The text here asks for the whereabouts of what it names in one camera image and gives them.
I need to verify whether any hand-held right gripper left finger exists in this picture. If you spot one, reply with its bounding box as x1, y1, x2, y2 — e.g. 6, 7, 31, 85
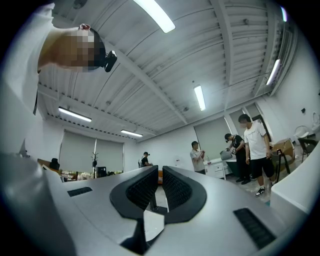
46, 164, 160, 256

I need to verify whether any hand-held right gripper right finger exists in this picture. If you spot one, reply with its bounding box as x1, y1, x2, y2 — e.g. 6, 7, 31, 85
145, 165, 309, 256

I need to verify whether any black coat rack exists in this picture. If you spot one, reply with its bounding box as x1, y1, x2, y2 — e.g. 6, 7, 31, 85
90, 150, 100, 174

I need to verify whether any white drawer cabinet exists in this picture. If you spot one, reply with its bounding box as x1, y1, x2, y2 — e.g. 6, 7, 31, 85
203, 159, 227, 181

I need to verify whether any white sink basin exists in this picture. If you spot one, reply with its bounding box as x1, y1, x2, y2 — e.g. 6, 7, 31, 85
143, 208, 167, 242

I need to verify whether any grey roller blind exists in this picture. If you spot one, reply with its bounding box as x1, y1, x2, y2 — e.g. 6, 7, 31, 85
58, 129, 125, 174
193, 116, 234, 161

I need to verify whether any black office chair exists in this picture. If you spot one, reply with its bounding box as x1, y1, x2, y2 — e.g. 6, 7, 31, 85
48, 157, 61, 171

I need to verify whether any grey handbag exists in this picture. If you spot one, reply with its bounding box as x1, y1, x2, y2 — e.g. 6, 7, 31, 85
219, 149, 237, 161

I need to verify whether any ceiling tube light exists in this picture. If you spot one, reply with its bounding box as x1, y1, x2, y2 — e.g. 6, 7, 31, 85
193, 84, 207, 112
57, 106, 93, 123
265, 58, 282, 86
133, 0, 176, 34
120, 129, 144, 138

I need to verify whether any black stool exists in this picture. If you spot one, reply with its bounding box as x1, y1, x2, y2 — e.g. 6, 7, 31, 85
272, 148, 292, 184

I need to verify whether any cardboard box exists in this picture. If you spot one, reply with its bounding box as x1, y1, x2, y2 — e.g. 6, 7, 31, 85
270, 137, 295, 171

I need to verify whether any white round chair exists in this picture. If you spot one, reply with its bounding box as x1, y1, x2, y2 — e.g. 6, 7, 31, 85
293, 124, 316, 139

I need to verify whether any white toilet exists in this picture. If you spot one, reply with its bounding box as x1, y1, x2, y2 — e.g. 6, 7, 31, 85
311, 111, 320, 132

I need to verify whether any person's white shirt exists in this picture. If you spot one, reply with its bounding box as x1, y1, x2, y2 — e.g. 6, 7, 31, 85
0, 2, 57, 163

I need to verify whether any person's head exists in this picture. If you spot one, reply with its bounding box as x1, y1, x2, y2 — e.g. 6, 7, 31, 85
37, 23, 106, 74

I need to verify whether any black head camera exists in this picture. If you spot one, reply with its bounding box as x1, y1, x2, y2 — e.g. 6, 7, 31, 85
103, 49, 118, 74

